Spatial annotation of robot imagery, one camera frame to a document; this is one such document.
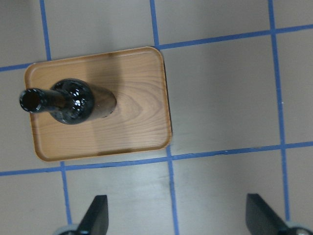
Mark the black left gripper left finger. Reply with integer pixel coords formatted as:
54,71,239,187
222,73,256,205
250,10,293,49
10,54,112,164
77,195,108,235

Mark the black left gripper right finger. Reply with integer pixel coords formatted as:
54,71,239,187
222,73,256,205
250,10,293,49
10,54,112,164
245,193,289,235

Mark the dark wine bottle carried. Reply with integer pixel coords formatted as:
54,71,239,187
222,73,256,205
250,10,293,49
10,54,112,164
20,78,117,125

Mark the wooden tray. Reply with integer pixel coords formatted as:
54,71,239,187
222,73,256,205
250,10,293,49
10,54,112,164
24,47,172,162

